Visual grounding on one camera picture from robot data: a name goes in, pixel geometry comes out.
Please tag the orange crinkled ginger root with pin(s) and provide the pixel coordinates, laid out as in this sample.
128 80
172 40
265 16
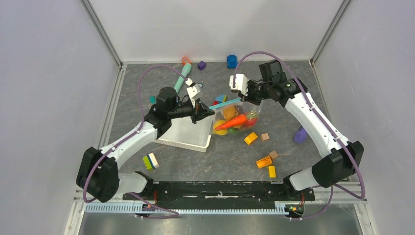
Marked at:
230 112

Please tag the teal small block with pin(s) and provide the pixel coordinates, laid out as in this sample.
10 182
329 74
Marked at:
152 99

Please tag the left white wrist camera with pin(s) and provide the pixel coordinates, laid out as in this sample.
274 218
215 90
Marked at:
194 91

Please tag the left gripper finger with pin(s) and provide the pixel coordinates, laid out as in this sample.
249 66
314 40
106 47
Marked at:
202 116
202 109

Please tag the green blue white block stack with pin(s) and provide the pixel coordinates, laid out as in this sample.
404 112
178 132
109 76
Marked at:
150 162

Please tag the orange outline block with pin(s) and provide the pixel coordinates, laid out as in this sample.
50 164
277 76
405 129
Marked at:
185 60

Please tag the blue toy car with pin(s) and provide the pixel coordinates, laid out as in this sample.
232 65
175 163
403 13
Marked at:
232 61

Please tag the purple cube block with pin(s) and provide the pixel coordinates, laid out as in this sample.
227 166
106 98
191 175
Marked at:
201 65

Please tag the orange carrot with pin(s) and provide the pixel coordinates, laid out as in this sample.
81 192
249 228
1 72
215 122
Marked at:
239 120

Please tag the orange translucent brick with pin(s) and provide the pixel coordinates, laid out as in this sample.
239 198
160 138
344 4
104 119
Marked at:
264 162

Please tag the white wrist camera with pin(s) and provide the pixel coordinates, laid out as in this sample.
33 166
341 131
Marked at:
194 91
239 84

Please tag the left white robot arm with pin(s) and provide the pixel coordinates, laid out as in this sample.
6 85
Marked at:
99 175

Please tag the tan wooden cube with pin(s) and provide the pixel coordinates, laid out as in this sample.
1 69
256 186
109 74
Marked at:
264 137
273 155

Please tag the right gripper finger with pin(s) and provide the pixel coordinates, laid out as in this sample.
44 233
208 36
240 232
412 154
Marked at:
253 101
244 98

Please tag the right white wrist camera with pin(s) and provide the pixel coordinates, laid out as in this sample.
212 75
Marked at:
239 84

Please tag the yellow rounded brick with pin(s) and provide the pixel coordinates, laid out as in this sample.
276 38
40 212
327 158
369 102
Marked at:
249 139

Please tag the tan wooden cube lower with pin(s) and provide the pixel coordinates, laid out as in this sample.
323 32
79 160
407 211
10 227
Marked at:
273 155

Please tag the clear zip top bag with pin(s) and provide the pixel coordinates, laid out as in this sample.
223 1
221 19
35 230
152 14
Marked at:
242 107

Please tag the yellow small brick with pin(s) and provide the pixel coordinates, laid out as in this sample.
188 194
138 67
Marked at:
272 171

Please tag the yellow lemon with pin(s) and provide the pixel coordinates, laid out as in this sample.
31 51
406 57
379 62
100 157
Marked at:
219 132

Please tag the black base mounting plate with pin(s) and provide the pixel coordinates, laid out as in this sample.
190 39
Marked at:
221 195

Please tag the red blue yellow block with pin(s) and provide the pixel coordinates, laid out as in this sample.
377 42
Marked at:
220 99

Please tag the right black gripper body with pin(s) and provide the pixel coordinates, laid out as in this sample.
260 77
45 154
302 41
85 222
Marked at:
261 90

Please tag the white perforated plastic basket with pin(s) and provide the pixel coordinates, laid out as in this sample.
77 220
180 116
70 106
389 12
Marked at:
187 135

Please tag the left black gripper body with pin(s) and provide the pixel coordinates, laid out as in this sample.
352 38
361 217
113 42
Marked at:
182 109

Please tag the purple toy cylinder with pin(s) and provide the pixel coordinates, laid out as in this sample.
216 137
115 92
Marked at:
300 136

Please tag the tan wooden cube upper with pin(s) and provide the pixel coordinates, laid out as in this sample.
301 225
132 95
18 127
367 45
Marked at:
264 137

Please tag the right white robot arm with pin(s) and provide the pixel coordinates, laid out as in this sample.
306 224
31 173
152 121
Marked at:
339 156

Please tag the red strawberry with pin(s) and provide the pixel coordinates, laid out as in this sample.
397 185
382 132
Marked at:
251 122

